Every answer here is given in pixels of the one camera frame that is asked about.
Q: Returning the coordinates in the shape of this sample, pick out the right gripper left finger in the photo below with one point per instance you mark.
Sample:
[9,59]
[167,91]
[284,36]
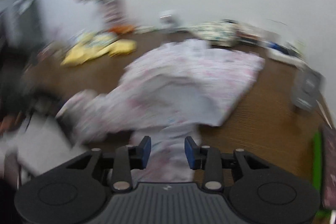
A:
[126,159]

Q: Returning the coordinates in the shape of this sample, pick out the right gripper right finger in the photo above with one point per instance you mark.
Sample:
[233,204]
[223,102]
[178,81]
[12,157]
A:
[209,160]

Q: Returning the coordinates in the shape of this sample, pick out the pink floral ruffled garment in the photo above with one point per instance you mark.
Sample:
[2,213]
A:
[166,94]

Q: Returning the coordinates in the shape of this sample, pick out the cream green-flower garment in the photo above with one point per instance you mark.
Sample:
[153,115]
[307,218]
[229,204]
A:
[222,33]

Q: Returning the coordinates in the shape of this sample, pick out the green stand base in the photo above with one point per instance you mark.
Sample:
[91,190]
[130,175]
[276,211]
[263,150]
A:
[317,161]

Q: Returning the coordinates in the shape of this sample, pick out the clear box of orange peels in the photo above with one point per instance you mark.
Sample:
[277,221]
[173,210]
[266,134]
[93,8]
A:
[122,29]

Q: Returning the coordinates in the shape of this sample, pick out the pink screen phone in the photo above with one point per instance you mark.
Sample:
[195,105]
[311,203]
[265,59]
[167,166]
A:
[328,167]

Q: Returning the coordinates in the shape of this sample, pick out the white power strip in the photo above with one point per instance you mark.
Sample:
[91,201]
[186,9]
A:
[276,55]

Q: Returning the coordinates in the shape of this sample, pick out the dark tissue box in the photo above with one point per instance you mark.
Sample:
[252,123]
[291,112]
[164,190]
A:
[248,34]

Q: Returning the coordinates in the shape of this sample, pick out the blue toy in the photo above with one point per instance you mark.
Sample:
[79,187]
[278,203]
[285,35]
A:
[275,46]

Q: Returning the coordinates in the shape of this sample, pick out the white round robot figurine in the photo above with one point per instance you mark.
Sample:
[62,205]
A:
[169,21]

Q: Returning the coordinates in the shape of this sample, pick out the black wireless charger phone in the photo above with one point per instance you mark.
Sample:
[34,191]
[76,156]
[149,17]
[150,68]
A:
[306,89]

